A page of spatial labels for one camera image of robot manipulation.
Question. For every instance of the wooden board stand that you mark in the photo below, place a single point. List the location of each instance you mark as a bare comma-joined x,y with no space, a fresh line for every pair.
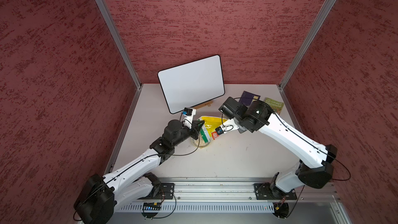
205,104

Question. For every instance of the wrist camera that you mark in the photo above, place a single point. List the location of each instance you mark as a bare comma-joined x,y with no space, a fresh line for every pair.
226,126
188,115

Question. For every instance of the yellow oats bag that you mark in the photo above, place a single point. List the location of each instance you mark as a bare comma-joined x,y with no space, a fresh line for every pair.
211,123

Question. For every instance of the green illustrated book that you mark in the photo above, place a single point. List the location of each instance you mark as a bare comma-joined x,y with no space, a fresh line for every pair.
275,105

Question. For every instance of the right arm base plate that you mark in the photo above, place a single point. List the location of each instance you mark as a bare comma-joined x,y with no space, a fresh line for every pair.
263,191

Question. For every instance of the small circuit board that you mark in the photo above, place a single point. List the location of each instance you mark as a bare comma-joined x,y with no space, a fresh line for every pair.
152,206

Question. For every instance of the left corner aluminium post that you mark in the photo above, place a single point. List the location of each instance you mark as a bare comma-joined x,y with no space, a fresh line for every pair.
103,8

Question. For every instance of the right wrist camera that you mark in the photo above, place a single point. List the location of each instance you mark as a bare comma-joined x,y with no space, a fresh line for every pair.
226,126

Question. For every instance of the dark blue book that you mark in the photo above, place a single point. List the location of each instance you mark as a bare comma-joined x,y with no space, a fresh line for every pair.
247,98

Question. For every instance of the right corner aluminium post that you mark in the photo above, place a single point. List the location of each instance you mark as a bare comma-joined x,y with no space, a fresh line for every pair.
311,34

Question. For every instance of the white board black frame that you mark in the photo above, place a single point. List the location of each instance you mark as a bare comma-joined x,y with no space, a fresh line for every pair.
192,84

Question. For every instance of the aluminium frame rail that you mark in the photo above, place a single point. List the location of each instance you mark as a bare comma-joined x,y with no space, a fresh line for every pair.
218,189

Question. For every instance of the perforated vent strip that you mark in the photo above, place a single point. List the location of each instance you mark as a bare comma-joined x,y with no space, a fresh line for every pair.
203,207

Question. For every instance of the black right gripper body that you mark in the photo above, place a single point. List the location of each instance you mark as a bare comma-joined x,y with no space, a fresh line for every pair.
239,117

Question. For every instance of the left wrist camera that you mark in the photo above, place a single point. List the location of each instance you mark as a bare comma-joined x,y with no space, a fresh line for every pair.
188,115

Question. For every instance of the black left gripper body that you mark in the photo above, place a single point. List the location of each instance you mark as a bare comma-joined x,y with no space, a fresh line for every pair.
192,132

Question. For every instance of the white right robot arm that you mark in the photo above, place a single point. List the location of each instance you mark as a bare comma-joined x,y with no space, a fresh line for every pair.
314,168

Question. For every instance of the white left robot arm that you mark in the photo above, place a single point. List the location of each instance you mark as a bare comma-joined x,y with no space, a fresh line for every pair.
102,195

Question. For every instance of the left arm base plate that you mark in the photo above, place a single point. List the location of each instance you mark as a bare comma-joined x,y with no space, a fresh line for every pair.
162,191

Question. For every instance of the corner aluminium post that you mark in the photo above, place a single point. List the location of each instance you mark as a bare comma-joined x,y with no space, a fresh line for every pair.
103,8
311,34

